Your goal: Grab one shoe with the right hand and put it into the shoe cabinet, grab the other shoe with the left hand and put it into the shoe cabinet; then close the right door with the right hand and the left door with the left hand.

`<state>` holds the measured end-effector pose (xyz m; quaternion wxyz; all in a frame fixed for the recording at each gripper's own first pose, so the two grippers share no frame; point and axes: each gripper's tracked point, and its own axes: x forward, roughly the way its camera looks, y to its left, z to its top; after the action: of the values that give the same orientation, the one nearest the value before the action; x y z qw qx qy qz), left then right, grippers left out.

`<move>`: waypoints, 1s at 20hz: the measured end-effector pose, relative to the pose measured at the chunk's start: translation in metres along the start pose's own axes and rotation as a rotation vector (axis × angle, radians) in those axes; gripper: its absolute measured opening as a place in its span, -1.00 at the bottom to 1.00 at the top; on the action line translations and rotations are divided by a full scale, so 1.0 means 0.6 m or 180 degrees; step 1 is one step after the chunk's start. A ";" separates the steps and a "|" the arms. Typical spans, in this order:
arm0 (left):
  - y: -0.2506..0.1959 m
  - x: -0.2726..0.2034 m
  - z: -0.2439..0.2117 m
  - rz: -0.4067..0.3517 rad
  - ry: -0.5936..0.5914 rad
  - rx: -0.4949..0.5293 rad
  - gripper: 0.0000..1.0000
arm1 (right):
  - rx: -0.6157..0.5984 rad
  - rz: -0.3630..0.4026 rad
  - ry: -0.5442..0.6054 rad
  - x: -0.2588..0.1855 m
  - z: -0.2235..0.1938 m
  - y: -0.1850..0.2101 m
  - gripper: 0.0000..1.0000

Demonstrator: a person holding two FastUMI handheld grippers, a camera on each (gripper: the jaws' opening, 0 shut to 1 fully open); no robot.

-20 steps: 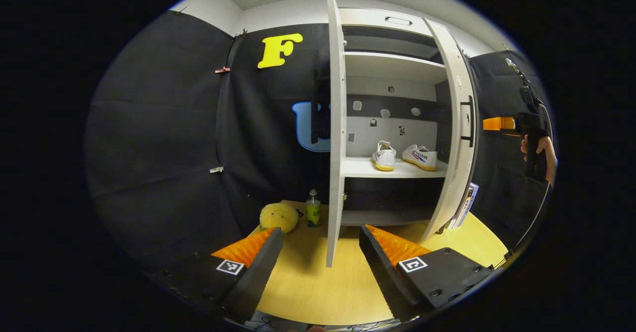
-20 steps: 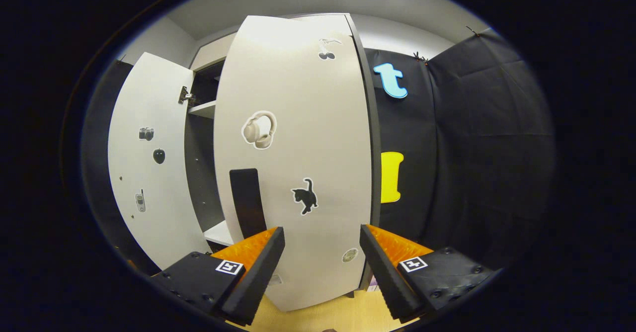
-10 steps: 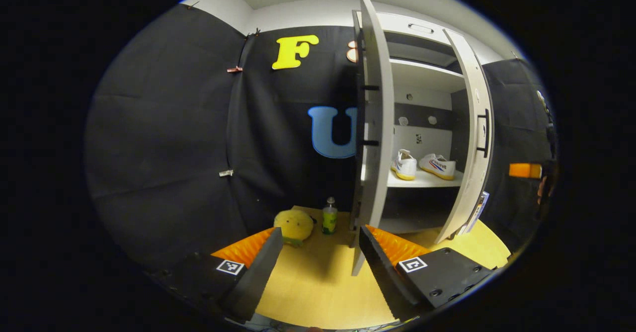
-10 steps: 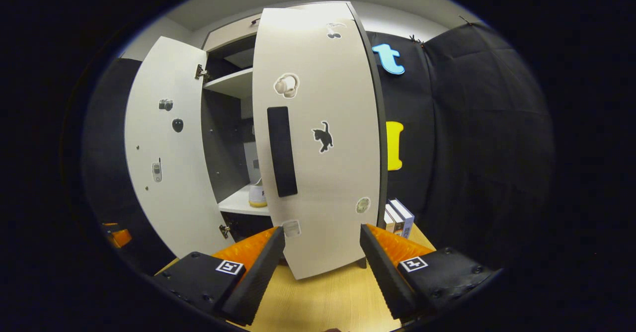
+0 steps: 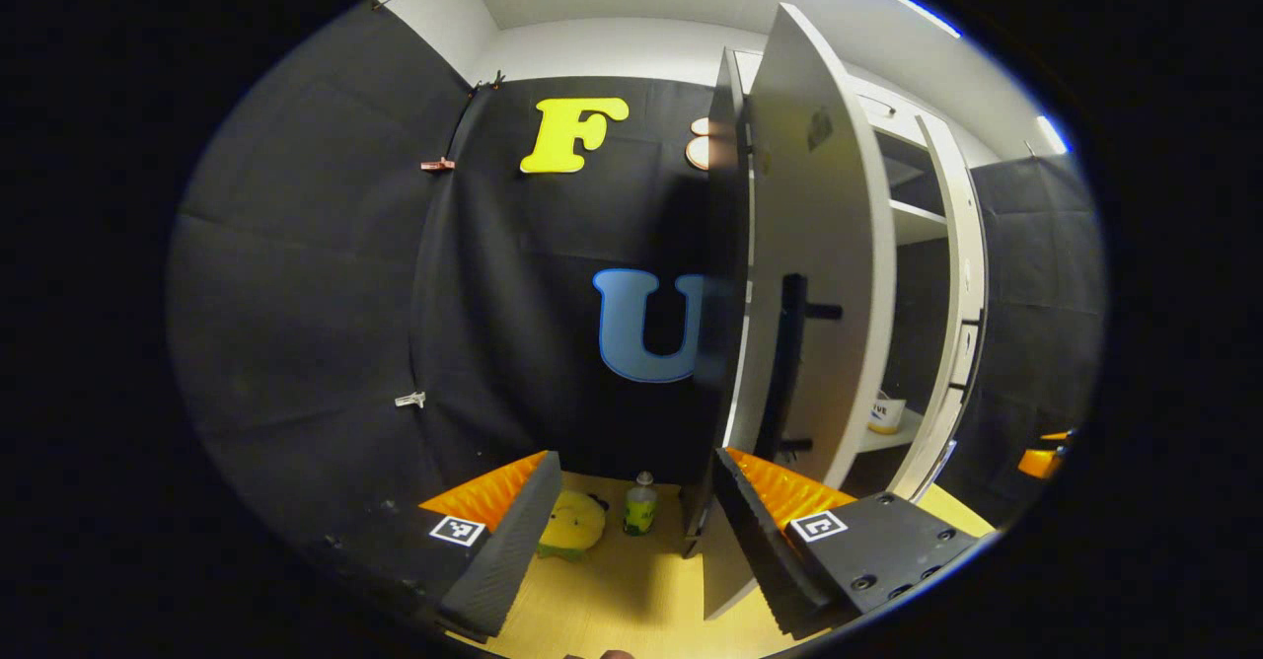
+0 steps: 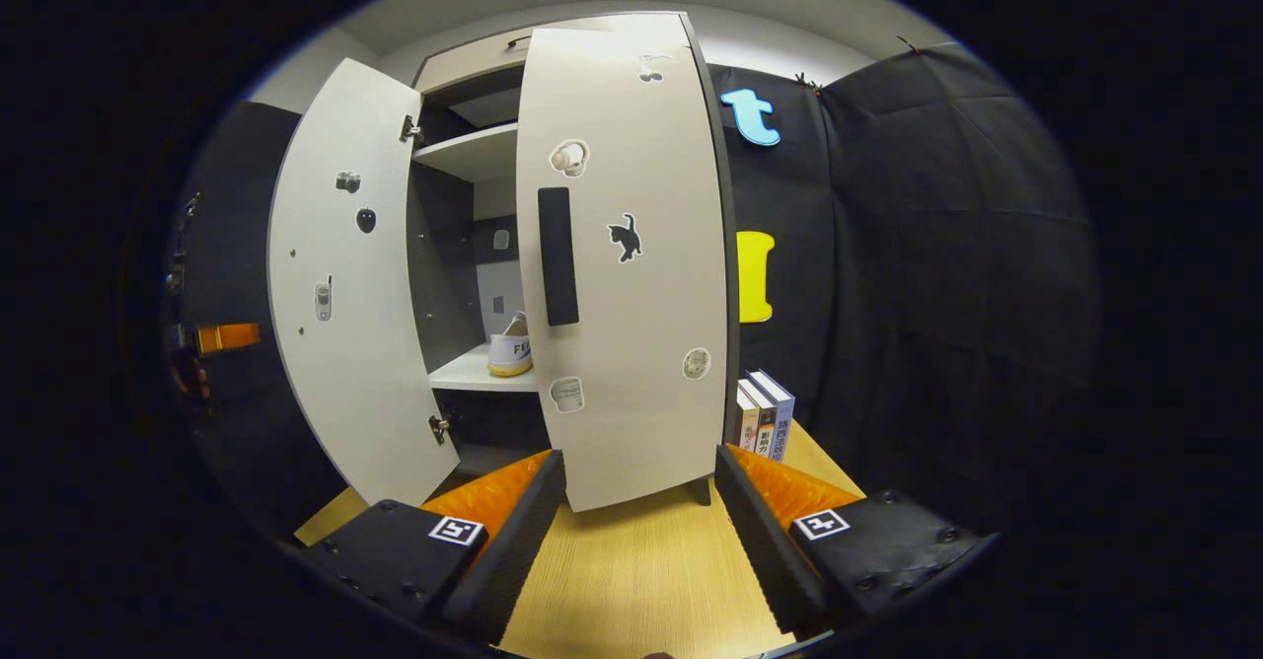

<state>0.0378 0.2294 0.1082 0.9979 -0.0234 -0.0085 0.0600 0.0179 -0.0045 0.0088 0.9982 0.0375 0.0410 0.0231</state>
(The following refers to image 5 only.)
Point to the black backdrop cloth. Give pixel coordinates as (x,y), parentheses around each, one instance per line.
(326,294)

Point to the white canvas shoe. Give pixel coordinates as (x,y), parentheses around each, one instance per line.
(886,417)

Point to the white cabinet door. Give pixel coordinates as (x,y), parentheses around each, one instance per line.
(962,245)
(819,245)

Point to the white cloth clip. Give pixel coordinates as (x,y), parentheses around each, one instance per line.
(409,400)

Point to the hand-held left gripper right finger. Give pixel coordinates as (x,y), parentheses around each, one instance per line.
(765,555)

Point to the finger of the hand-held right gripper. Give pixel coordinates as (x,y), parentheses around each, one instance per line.
(1041,462)

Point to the yellow plush toy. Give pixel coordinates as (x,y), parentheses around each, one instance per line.
(572,526)

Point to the red cloth clip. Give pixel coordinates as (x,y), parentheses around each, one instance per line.
(437,164)

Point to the green label bottle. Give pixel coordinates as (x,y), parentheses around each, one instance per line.
(641,511)

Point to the white shoe cabinet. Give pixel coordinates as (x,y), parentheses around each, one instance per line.
(725,245)

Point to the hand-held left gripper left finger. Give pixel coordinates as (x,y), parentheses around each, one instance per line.
(503,560)

